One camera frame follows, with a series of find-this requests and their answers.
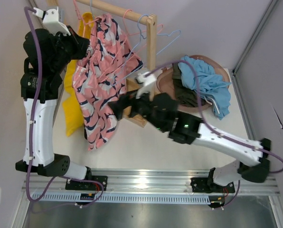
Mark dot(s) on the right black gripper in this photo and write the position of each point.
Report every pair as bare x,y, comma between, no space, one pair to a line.
117,106

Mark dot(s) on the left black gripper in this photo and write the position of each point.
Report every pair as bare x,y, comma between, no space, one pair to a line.
80,43

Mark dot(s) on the pink patterned shorts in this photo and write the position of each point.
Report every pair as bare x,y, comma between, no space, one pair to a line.
99,121

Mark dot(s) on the olive green shorts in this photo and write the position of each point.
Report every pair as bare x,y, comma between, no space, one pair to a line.
185,96

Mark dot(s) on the light blue shorts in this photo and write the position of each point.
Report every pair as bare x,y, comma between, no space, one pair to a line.
212,88

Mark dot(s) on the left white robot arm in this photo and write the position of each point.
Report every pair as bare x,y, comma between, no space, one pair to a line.
40,94

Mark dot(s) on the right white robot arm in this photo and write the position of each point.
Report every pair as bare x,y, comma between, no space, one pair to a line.
251,164

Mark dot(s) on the yellow shorts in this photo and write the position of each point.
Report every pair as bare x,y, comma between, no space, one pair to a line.
73,114

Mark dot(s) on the pink translucent plastic basin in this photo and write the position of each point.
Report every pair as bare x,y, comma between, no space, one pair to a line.
165,83

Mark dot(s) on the wooden clothes rack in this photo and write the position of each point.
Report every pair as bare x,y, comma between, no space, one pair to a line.
151,28

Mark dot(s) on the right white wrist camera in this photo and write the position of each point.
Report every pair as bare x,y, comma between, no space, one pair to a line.
146,82

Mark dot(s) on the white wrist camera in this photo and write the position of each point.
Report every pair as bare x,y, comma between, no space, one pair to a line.
146,82
53,19

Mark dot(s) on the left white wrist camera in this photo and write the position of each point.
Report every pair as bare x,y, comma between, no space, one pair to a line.
53,19

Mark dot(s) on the aluminium mounting rail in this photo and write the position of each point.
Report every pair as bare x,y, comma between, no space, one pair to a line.
172,182

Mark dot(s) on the slotted cable duct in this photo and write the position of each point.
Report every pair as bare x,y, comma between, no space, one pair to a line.
132,198

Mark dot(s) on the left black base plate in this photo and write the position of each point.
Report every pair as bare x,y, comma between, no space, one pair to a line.
87,186

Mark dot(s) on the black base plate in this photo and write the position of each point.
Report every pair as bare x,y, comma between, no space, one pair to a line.
87,186
201,185

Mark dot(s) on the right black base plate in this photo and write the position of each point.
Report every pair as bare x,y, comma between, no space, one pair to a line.
201,185

